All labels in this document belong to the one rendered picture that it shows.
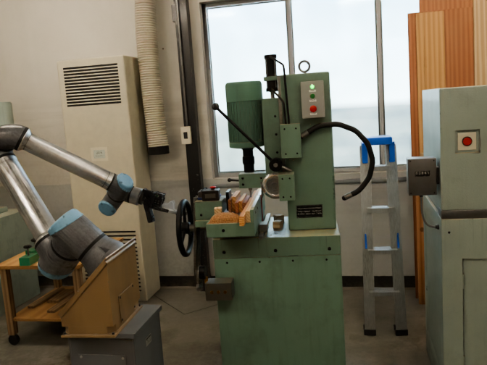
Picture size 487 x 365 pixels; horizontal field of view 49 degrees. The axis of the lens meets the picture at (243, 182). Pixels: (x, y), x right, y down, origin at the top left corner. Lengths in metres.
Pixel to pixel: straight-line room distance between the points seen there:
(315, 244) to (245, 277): 0.36
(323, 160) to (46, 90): 2.69
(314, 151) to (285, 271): 0.56
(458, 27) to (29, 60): 3.16
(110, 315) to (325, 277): 0.95
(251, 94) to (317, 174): 0.47
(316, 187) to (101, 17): 2.46
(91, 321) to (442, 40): 2.75
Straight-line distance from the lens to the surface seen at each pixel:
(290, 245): 2.44
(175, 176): 4.16
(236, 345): 2.63
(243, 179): 2.59
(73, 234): 2.28
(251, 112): 2.51
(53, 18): 4.56
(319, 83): 2.41
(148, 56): 4.01
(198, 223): 2.56
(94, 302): 2.18
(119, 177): 2.64
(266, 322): 2.57
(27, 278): 4.60
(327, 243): 2.44
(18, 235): 4.49
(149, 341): 2.39
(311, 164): 2.48
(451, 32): 3.87
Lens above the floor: 1.40
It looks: 8 degrees down
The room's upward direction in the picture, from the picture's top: 4 degrees counter-clockwise
